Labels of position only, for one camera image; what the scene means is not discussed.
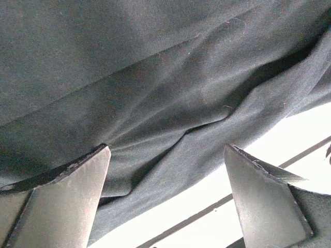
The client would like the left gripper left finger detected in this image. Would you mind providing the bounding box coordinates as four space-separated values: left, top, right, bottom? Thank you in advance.
1 144 111 247

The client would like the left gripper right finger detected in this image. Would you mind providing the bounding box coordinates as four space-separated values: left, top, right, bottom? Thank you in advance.
224 144 330 247

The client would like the black t shirt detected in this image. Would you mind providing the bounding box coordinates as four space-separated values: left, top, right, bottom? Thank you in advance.
1 1 330 243

